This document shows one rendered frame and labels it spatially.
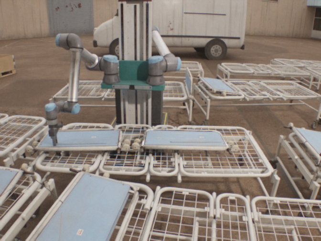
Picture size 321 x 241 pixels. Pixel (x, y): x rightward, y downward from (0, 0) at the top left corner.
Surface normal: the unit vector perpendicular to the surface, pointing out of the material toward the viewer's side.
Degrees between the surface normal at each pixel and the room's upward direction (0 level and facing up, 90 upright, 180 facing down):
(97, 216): 7
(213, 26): 88
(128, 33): 90
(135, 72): 90
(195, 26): 88
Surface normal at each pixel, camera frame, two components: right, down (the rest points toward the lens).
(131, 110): -0.11, 0.39
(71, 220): 0.14, -0.90
